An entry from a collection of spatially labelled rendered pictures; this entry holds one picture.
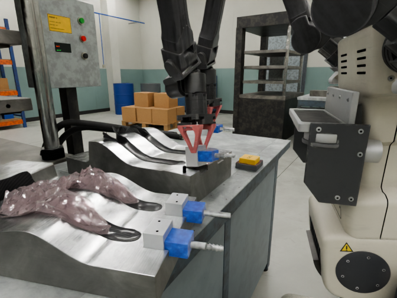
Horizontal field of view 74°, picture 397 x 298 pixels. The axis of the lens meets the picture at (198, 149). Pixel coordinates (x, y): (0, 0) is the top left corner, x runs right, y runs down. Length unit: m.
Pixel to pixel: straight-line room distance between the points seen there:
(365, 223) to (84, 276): 0.53
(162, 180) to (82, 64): 0.93
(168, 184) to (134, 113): 5.23
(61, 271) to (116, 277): 0.10
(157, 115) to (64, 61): 4.23
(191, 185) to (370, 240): 0.40
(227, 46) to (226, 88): 1.17
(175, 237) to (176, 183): 0.25
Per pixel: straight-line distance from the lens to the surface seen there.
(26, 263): 0.54
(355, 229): 0.65
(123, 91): 7.94
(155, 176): 0.73
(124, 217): 0.56
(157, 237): 0.46
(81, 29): 1.52
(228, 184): 0.84
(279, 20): 4.73
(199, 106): 0.68
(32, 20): 1.25
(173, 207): 0.55
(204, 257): 0.81
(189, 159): 0.70
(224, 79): 8.03
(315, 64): 7.21
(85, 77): 1.50
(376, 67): 0.55
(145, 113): 5.72
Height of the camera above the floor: 1.13
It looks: 16 degrees down
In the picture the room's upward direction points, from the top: straight up
